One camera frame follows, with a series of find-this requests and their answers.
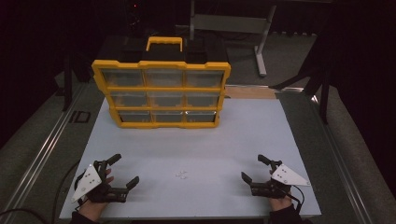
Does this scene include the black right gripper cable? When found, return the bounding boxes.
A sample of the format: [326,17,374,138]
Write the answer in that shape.
[288,184,305,216]

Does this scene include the person's right hand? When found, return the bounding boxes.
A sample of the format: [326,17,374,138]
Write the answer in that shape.
[268,167,294,213]

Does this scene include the black floor cable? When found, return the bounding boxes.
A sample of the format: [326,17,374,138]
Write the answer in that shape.
[0,207,49,224]
[50,159,81,224]

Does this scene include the set of clear organizer drawers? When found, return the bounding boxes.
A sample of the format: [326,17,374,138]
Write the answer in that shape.
[101,68,225,123]

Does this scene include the wooden board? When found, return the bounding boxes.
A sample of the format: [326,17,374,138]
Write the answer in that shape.
[224,86,278,101]

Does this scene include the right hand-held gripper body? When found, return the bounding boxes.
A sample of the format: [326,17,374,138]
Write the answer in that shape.
[249,160,312,200]

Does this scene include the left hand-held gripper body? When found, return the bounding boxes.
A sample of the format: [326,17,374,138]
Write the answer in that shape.
[70,160,129,204]

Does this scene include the clear plastic drawer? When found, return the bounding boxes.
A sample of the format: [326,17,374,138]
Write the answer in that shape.
[148,91,184,108]

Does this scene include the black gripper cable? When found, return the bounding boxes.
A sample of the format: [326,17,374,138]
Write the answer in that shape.
[288,184,305,216]
[73,171,89,207]

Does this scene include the grey metal desk frame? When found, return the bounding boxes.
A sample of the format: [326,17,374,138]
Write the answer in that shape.
[176,0,277,77]

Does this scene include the aluminium rail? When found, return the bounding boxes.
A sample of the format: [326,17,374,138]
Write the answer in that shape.
[224,83,305,93]
[309,92,375,224]
[0,82,90,224]

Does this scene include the yellow black organizer cabinet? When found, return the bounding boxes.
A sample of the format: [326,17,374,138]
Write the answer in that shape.
[92,35,232,130]

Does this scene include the black tripod stand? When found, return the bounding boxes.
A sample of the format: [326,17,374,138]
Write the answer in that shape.
[269,55,332,125]

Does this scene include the person's left hand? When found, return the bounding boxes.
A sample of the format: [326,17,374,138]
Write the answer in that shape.
[78,168,115,222]

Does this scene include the black metal stand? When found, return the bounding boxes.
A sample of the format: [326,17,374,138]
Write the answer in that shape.
[55,52,94,112]

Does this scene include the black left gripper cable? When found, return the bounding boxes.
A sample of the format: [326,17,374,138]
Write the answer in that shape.
[73,171,89,207]

